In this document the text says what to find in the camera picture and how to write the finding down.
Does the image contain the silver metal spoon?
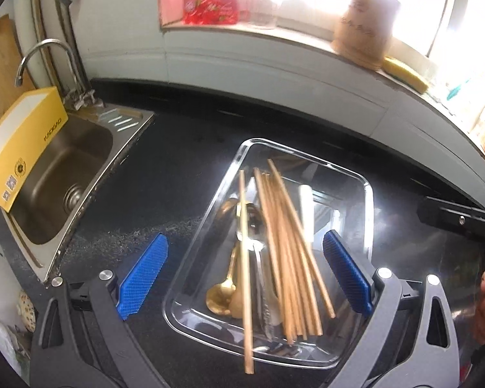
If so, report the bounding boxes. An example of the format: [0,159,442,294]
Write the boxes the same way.
[235,228,277,342]

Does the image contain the clear plastic container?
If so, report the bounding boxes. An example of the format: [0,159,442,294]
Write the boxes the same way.
[238,0,284,30]
[162,137,376,369]

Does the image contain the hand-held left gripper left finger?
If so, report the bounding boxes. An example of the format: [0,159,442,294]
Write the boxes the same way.
[29,232,169,388]

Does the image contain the spotted round object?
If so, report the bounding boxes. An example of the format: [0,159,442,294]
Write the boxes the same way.
[17,289,38,332]

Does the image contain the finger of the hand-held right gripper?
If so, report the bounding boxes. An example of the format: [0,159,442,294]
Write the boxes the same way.
[417,195,485,248]

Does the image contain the yellow cardboard box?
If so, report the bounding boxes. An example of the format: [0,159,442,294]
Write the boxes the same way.
[0,86,69,213]

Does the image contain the stainless steel sink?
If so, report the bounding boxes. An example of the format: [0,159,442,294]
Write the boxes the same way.
[6,103,156,284]

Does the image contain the wooden cutting board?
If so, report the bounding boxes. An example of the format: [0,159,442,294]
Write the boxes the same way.
[0,14,39,138]

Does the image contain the yellow sponge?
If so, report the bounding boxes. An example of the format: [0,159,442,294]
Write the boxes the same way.
[382,57,430,92]

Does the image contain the white plastic bag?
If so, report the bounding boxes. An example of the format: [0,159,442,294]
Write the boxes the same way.
[0,314,30,377]

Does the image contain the gold metal spoon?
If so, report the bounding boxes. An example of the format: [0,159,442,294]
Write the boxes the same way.
[205,200,243,317]

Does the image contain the teal toothbrush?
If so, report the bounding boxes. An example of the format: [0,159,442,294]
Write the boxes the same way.
[448,82,470,102]

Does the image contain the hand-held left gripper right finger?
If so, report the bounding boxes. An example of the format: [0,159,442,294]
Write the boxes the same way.
[322,230,462,388]

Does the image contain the chrome faucet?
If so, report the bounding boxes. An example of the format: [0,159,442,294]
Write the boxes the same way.
[15,38,106,111]

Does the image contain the bundle of wooden chopsticks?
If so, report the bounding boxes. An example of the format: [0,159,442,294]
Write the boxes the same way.
[267,158,336,319]

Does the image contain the light wooden chopstick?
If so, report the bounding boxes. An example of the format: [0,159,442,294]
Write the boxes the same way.
[256,170,300,343]
[261,172,308,340]
[269,172,323,336]
[253,167,291,343]
[264,172,315,337]

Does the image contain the long dark wooden chopstick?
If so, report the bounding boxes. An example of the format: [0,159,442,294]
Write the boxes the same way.
[238,170,255,375]

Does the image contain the clear glass cup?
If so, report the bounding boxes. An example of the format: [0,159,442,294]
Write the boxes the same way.
[445,77,485,130]

